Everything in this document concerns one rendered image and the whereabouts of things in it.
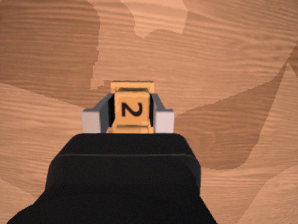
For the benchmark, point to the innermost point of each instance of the light wooden tray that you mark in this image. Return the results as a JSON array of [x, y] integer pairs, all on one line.
[[115, 85]]

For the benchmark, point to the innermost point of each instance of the orange number cube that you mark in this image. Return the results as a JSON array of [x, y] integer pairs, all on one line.
[[132, 106], [131, 129]]

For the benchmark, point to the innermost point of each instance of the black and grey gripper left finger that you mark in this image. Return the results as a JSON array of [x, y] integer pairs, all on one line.
[[100, 117]]

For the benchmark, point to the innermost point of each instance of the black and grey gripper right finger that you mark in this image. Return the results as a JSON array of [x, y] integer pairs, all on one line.
[[164, 118]]

